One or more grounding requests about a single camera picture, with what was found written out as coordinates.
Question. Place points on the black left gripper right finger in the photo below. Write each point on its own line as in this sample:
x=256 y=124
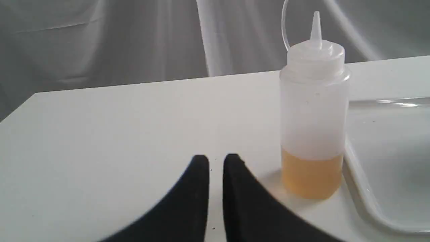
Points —
x=252 y=214

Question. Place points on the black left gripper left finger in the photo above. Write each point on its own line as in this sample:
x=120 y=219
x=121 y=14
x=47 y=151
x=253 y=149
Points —
x=180 y=216

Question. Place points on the translucent plastic squeeze bottle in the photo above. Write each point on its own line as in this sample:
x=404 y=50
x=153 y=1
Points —
x=314 y=87

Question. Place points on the white plastic tray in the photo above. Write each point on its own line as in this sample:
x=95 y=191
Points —
x=387 y=150

